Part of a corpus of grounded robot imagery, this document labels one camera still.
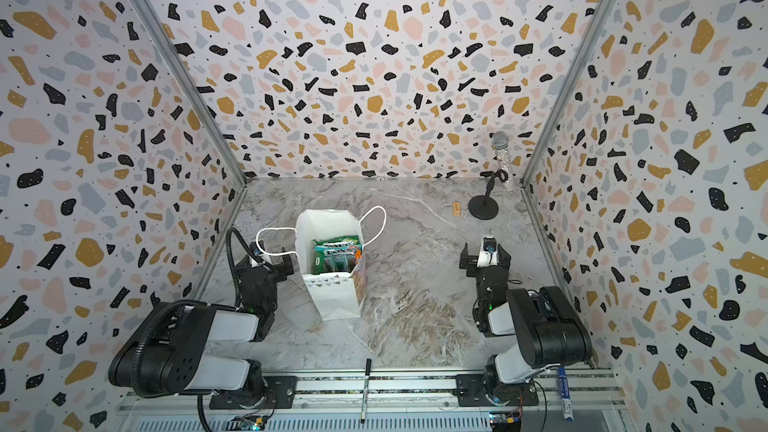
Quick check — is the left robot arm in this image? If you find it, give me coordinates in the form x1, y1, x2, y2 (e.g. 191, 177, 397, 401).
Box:
108, 228, 294, 409

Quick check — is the white cartoon paper bag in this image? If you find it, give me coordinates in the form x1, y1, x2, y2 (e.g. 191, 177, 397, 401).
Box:
255, 205, 388, 322

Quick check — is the green tea candy bag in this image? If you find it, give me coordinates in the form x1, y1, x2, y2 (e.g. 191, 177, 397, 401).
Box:
311, 236, 363, 275

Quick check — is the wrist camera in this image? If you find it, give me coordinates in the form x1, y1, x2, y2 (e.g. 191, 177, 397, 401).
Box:
248, 255, 272, 269
477, 236, 498, 268

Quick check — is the silver glitter microphone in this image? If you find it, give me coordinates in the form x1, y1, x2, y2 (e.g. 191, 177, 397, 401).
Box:
491, 131, 514, 191

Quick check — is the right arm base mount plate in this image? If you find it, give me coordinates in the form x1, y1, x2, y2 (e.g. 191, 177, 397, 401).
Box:
453, 374, 539, 407

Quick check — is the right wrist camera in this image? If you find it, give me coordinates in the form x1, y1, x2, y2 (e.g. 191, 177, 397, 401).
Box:
477, 236, 498, 268

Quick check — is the blue marker pen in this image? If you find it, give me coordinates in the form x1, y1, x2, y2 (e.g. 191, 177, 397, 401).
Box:
557, 366, 574, 422

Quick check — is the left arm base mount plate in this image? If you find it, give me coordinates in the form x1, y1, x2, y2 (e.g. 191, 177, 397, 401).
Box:
209, 375, 298, 411

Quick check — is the black marker pen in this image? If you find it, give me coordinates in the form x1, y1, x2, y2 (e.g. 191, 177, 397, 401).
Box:
359, 358, 373, 425

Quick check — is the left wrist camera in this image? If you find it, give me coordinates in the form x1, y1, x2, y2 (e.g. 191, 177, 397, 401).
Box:
248, 255, 272, 269

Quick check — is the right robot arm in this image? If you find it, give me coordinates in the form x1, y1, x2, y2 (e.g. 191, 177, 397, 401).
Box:
454, 236, 593, 407

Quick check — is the black microphone stand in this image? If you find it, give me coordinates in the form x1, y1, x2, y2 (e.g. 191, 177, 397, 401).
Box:
468, 169, 509, 220

